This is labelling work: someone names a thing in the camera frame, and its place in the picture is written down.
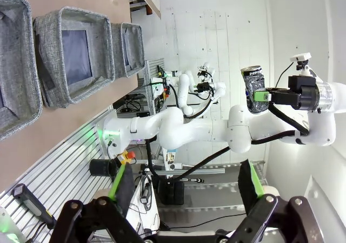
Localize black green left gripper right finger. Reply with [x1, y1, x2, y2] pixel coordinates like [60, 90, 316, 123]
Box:
[229, 159, 325, 243]

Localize black round cup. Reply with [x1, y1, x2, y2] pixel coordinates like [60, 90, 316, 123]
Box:
[89, 158, 117, 178]

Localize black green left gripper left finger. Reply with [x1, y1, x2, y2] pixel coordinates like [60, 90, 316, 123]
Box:
[48, 163, 144, 243]

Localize black power supply box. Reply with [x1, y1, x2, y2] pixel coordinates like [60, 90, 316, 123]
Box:
[157, 179, 185, 206]

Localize black handheld scanner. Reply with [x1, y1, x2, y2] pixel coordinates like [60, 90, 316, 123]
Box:
[11, 183, 58, 230]

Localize white wrist camera with mount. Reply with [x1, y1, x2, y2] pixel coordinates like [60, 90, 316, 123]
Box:
[289, 52, 312, 76]

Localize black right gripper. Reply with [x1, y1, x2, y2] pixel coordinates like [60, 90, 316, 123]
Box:
[253, 75, 318, 111]

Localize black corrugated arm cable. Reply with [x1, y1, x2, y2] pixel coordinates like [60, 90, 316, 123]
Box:
[145, 103, 310, 183]

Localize yellow red emergency stop button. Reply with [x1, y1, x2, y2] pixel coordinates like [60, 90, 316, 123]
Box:
[117, 150, 136, 166]

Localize aluminium slotted mounting plate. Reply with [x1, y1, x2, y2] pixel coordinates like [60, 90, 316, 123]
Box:
[137, 58, 166, 117]
[0, 104, 121, 243]

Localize grey fabric basket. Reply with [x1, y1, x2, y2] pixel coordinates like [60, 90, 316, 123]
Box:
[32, 6, 116, 109]
[0, 0, 43, 141]
[110, 22, 146, 78]

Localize crushed black Pepsi can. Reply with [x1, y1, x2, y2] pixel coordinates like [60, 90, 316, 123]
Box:
[240, 65, 270, 115]

